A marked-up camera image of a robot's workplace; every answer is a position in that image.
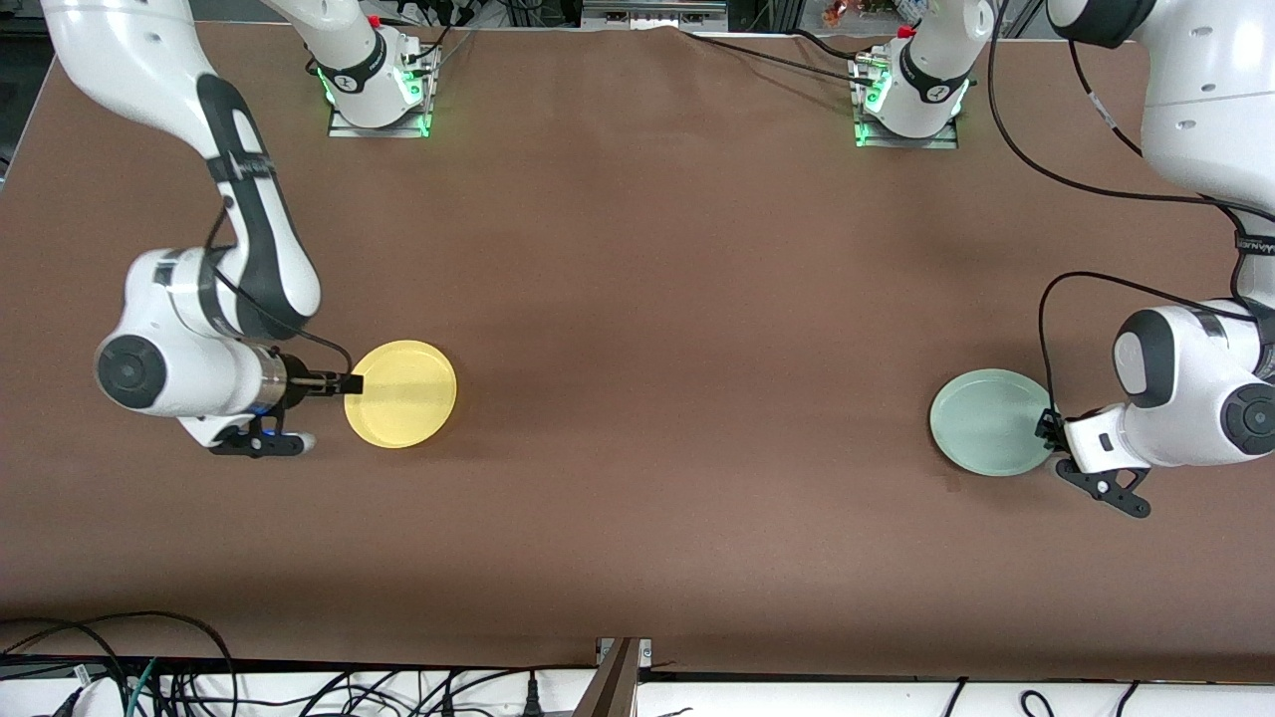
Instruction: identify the yellow plate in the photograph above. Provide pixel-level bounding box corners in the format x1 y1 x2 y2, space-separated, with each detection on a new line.
344 340 459 450

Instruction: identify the pale green plate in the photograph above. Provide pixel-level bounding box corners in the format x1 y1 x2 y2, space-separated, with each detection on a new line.
928 367 1060 479

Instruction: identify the brown table cover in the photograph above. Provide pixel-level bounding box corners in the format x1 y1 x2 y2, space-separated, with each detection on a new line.
0 22 1275 684

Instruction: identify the grey metal box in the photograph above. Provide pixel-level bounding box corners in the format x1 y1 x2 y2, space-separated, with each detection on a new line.
582 0 729 32

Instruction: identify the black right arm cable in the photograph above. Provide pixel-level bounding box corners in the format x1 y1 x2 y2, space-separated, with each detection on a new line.
203 204 356 379

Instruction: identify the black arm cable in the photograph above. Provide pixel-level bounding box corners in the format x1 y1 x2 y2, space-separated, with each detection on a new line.
203 204 356 379
983 0 1275 426

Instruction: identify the black looped cable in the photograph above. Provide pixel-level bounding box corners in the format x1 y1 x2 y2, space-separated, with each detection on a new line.
0 609 240 717

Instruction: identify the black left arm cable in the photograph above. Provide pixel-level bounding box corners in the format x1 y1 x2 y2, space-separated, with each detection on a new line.
983 0 1275 426

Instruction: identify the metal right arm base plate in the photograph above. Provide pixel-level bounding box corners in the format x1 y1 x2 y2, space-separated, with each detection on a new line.
328 45 440 139

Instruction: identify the green cable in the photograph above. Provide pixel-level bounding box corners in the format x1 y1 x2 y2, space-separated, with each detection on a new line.
126 657 162 717

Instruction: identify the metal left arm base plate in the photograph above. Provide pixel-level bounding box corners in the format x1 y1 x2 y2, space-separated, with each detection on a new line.
851 50 960 151

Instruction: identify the black power plug cable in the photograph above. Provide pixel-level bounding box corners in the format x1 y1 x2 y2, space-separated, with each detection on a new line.
426 664 601 717

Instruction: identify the aluminium profile post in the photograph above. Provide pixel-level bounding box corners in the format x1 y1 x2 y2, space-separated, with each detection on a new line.
572 637 654 717

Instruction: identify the short black cable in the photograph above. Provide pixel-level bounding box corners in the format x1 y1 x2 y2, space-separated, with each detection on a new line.
787 27 872 61

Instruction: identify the long black cable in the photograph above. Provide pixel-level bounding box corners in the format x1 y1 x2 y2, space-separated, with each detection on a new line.
680 28 890 91

